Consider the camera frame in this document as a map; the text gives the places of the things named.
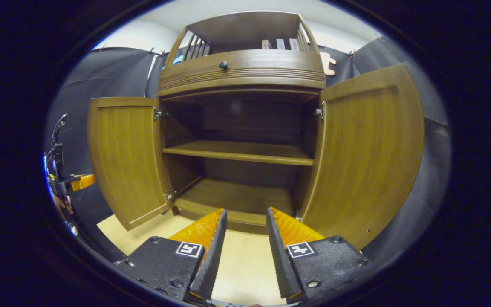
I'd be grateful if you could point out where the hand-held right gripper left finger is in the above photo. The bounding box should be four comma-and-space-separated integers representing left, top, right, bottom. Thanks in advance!
116, 208, 228, 301

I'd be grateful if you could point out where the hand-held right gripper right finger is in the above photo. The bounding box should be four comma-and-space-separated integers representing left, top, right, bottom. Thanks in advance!
266, 207, 370, 304

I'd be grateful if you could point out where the wooden shoe cabinet door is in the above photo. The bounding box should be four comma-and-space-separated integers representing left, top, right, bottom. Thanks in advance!
301, 64, 425, 251
87, 97, 173, 231

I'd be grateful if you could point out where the wooden double-door shoe cabinet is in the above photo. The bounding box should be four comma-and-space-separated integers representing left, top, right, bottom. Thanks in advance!
87, 11, 425, 251

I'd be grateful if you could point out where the wooden cabinet drawer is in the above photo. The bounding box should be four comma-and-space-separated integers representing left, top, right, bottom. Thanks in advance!
157, 49, 327, 98

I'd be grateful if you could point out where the wooden inner shelf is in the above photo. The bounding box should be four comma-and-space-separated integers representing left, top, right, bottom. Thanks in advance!
162, 141, 315, 166

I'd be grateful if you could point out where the black backdrop cloth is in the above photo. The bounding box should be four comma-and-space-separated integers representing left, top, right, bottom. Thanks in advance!
43, 36, 453, 273

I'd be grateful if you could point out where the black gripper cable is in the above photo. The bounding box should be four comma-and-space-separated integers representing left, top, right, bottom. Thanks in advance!
51, 113, 68, 145

